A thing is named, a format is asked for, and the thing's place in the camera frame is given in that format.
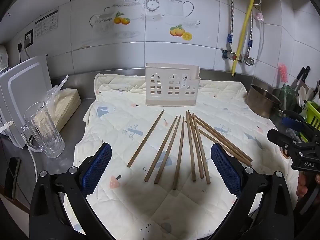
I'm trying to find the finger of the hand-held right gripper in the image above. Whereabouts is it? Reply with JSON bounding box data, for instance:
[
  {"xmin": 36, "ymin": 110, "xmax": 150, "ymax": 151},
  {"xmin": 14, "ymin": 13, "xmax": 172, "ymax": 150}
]
[
  {"xmin": 282, "ymin": 110, "xmax": 320, "ymax": 143},
  {"xmin": 267, "ymin": 129, "xmax": 301, "ymax": 153}
]

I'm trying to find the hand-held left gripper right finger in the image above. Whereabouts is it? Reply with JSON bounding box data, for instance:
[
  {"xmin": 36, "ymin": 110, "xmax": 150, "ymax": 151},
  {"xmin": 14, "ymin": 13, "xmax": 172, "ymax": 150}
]
[{"xmin": 211, "ymin": 143, "xmax": 294, "ymax": 240}]

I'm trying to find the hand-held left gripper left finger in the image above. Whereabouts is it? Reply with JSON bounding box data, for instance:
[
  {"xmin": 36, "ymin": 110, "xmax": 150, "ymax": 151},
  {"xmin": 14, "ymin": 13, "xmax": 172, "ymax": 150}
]
[{"xmin": 29, "ymin": 142, "xmax": 113, "ymax": 240}]

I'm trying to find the row of wooden chopsticks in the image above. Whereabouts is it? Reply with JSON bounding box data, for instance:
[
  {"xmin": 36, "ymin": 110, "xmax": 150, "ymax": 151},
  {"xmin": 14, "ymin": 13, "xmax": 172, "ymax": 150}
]
[{"xmin": 127, "ymin": 109, "xmax": 253, "ymax": 190}]

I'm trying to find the beige plastic utensil holder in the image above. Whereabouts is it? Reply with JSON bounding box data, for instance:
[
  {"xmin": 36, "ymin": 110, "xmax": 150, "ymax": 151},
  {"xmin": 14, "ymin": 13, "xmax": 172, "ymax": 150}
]
[{"xmin": 145, "ymin": 63, "xmax": 201, "ymax": 107}]

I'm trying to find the person's right hand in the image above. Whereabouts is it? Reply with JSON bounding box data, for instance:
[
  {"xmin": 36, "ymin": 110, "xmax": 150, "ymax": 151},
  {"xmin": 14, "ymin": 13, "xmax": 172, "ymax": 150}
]
[{"xmin": 296, "ymin": 173, "xmax": 309, "ymax": 198}]

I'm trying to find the green plastic basket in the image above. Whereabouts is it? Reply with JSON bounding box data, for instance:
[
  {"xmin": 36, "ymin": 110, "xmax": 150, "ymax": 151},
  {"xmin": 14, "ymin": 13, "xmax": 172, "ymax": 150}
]
[{"xmin": 299, "ymin": 101, "xmax": 320, "ymax": 141}]

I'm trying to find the white spatula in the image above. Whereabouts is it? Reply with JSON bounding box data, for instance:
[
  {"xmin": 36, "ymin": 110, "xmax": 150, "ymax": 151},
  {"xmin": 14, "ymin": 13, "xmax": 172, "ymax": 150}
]
[{"xmin": 297, "ymin": 86, "xmax": 308, "ymax": 108}]

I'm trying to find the stainless steel pot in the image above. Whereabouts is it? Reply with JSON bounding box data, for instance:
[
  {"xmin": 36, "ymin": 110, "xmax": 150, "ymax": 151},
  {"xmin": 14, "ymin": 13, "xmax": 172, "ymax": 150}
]
[{"xmin": 246, "ymin": 84, "xmax": 285, "ymax": 119}]

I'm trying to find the pink brush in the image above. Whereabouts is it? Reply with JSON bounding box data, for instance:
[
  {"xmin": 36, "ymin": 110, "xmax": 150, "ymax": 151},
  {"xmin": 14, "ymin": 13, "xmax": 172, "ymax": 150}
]
[{"xmin": 278, "ymin": 64, "xmax": 288, "ymax": 87}]

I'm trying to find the printed quilted mat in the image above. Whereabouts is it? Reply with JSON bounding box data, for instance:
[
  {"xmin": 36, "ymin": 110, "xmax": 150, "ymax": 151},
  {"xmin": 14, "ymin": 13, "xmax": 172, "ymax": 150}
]
[{"xmin": 64, "ymin": 73, "xmax": 299, "ymax": 240}]

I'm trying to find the clear glass mug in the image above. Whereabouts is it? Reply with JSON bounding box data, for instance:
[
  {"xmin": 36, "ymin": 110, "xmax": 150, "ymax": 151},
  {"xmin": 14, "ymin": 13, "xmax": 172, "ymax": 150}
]
[{"xmin": 21, "ymin": 101, "xmax": 65, "ymax": 158}]

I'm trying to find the beige stack in plastic bag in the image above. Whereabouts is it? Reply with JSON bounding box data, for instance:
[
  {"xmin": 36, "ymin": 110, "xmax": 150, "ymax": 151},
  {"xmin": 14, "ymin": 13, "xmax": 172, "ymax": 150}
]
[{"xmin": 46, "ymin": 76, "xmax": 82, "ymax": 133}]

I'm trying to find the white cutting board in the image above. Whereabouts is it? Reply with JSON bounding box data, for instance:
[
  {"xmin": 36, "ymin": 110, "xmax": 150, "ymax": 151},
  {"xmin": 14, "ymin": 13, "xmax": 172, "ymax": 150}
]
[{"xmin": 0, "ymin": 54, "xmax": 53, "ymax": 148}]

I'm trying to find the black-handled knife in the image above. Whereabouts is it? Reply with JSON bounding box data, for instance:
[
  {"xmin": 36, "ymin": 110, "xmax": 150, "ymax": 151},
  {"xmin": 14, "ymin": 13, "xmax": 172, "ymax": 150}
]
[{"xmin": 292, "ymin": 66, "xmax": 311, "ymax": 91}]

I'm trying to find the white cable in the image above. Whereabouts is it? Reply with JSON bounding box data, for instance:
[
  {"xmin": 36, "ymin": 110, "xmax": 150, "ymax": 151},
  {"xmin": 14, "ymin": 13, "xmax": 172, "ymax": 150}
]
[{"xmin": 0, "ymin": 121, "xmax": 38, "ymax": 163}]

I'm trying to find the red-handled water valve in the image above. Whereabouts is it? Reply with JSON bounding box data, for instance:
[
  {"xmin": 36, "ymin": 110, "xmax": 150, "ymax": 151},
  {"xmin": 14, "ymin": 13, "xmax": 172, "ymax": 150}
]
[{"xmin": 222, "ymin": 48, "xmax": 238, "ymax": 61}]

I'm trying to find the short braided metal hose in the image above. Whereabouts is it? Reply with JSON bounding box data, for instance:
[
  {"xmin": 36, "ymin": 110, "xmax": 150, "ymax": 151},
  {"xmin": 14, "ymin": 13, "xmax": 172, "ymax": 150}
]
[{"xmin": 246, "ymin": 11, "xmax": 253, "ymax": 58}]

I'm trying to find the yellow gas hose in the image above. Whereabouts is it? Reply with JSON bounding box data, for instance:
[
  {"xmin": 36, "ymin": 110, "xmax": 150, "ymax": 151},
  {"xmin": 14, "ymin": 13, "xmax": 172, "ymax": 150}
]
[{"xmin": 231, "ymin": 0, "xmax": 256, "ymax": 77}]

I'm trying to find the long braided metal hose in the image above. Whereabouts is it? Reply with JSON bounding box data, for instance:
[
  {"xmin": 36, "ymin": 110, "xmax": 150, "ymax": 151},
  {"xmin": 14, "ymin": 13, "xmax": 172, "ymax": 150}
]
[{"xmin": 227, "ymin": 0, "xmax": 235, "ymax": 53}]

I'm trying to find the black plug with cable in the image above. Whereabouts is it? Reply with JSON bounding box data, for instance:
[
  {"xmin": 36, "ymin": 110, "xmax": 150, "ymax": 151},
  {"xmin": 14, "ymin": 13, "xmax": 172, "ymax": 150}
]
[{"xmin": 17, "ymin": 42, "xmax": 32, "ymax": 60}]

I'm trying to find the black wall socket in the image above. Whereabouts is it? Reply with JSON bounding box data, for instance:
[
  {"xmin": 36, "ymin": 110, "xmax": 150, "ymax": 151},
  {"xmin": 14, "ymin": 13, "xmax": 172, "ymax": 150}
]
[{"xmin": 24, "ymin": 29, "xmax": 34, "ymax": 48}]

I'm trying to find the wall instruction sticker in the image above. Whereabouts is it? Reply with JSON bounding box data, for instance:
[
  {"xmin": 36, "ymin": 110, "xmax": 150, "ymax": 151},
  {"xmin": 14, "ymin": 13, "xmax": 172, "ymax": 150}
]
[{"xmin": 34, "ymin": 9, "xmax": 59, "ymax": 39}]

